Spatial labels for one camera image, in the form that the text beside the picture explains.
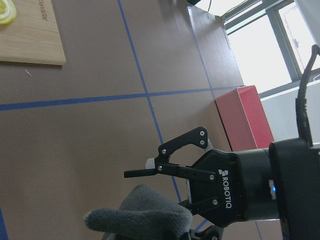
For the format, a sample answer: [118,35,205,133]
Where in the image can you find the pink plastic bin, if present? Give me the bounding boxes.
[215,85,274,151]

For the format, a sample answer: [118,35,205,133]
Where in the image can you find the black braided cable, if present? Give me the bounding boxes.
[294,44,320,147]

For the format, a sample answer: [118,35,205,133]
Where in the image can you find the yellow lemon slice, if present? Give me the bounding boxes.
[0,0,17,25]

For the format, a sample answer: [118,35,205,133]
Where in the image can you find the bamboo cutting board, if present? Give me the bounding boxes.
[0,0,66,66]

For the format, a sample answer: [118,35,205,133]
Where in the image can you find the grey wiping cloth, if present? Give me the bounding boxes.
[83,184,193,240]

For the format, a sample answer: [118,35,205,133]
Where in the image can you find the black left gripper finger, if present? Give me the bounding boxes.
[179,197,222,240]
[124,126,216,182]

